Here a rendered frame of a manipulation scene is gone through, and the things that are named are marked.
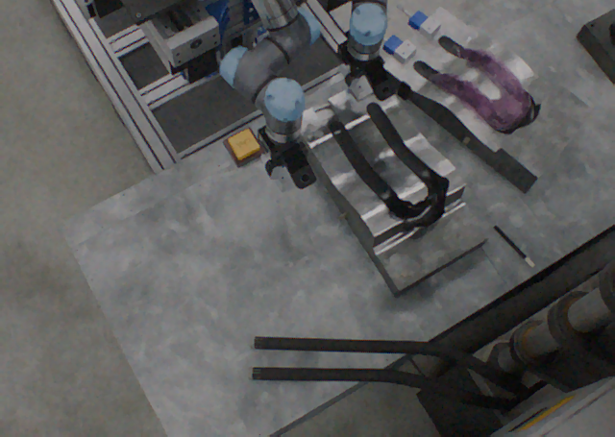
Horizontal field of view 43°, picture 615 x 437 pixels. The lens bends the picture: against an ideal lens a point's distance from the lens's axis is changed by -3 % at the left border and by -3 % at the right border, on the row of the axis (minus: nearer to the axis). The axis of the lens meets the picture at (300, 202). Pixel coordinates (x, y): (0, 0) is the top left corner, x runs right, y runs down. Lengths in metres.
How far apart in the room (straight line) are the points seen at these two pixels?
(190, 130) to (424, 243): 1.09
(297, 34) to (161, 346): 0.79
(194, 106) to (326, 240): 0.98
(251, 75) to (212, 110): 1.18
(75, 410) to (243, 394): 0.99
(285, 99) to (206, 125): 1.22
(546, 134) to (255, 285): 0.81
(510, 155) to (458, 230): 0.23
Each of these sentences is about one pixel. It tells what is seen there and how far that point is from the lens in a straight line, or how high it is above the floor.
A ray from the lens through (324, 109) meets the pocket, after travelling 2.02.
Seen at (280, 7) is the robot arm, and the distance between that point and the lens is 1.60.
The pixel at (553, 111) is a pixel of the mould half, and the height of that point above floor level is 0.91.
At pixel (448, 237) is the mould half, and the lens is 1.94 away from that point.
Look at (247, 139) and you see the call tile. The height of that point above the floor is 0.84.
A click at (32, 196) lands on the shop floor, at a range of 2.97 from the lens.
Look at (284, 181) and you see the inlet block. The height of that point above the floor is 0.96.
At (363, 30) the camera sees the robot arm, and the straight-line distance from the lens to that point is 1.64.
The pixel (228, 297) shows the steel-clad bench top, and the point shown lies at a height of 0.80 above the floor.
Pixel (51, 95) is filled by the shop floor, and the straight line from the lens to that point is 3.13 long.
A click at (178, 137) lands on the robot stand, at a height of 0.21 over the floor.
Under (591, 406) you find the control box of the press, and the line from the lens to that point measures 1.29.
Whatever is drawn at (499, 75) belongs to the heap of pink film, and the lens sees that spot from 2.10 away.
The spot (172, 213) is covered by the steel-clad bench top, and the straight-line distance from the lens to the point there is 1.99.
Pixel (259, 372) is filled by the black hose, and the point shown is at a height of 0.83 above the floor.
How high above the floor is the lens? 2.66
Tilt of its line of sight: 69 degrees down
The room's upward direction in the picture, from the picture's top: 7 degrees clockwise
